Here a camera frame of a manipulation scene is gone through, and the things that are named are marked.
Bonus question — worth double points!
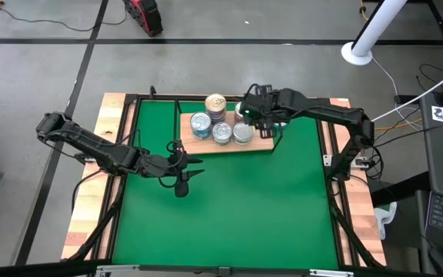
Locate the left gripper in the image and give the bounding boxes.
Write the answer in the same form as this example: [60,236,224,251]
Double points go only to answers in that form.
[138,152,206,182]

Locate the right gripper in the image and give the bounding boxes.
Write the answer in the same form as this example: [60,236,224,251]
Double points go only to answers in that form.
[238,90,286,139]

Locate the blue maroon Wild Planet can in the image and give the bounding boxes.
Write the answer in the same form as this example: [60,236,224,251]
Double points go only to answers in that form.
[205,92,228,115]

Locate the wooden shelf with black legs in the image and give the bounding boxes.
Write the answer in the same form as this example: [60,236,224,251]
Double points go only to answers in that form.
[172,98,285,156]

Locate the green table mat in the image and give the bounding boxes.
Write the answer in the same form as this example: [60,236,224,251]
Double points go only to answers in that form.
[112,100,340,270]

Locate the white tower fan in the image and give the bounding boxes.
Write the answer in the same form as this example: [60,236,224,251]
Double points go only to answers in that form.
[340,0,409,66]

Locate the white plastic bag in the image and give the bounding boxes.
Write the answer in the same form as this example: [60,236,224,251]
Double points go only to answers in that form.
[373,201,398,242]

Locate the red black floor device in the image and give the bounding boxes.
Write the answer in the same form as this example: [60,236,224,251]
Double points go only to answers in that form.
[122,0,165,38]

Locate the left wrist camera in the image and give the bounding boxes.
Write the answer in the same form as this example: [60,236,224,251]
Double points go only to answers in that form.
[174,179,190,199]

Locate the black metal table frame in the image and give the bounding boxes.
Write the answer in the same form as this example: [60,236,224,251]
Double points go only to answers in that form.
[90,92,361,275]

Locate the black cable sleeve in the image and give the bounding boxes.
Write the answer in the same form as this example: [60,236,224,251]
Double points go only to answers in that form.
[331,180,386,269]
[67,169,128,262]

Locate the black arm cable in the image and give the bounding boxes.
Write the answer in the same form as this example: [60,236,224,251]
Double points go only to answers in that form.
[71,169,103,212]

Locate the silver bracket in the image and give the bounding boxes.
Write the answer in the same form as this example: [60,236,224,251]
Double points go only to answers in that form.
[95,264,140,277]
[308,269,355,277]

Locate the yellow floor cable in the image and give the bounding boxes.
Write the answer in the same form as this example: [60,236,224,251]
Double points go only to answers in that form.
[373,118,425,134]

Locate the thin white cable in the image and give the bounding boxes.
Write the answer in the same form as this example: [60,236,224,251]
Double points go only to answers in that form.
[370,56,422,132]

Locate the thick white cable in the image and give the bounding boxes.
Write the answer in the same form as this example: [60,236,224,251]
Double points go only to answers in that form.
[371,61,443,124]

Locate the black looped cables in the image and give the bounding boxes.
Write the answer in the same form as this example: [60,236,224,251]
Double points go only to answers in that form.
[415,63,443,93]

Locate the thin black floor cable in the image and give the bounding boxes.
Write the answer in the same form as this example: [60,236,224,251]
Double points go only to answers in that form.
[0,3,128,33]

